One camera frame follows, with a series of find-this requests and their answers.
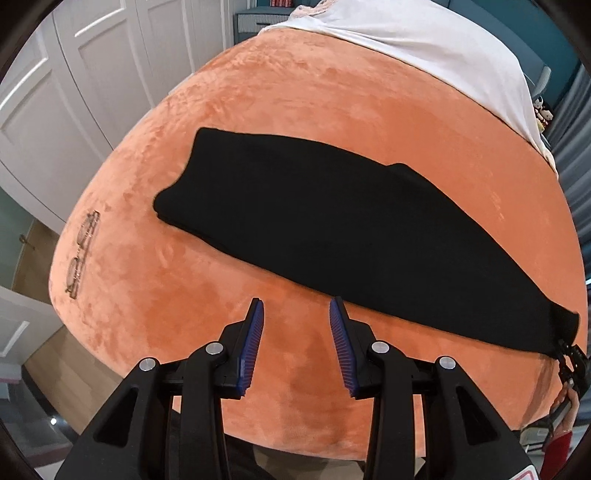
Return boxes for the white pillow cover sheet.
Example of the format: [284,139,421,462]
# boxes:
[262,0,557,171]

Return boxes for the blue upholstered headboard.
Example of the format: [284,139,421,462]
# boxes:
[438,0,580,106]

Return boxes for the orange plush bed blanket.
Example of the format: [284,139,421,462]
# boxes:
[50,28,587,459]

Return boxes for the black pants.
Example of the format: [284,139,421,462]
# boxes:
[153,128,579,357]

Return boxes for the left blue nightstand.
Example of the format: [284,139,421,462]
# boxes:
[233,5,294,44]

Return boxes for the grey curtain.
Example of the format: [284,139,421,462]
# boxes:
[547,65,590,284]

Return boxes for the red boxes on nightstand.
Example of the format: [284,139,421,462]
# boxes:
[270,0,294,8]

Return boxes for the person's right hand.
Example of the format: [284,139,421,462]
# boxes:
[550,382,580,439]

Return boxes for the red doll figurines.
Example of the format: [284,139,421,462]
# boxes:
[533,95,554,133]

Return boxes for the white wardrobe with red decals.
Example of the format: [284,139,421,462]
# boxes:
[1,0,245,231]

